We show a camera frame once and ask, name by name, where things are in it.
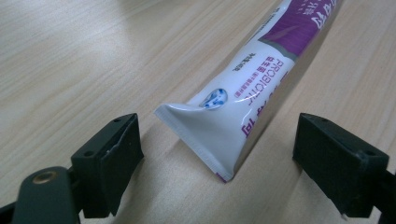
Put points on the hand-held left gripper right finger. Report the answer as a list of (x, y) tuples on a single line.
[(339, 168)]

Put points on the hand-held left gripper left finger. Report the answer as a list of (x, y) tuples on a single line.
[(106, 168)]

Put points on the white and purple toothpaste tube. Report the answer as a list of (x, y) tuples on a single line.
[(236, 102)]

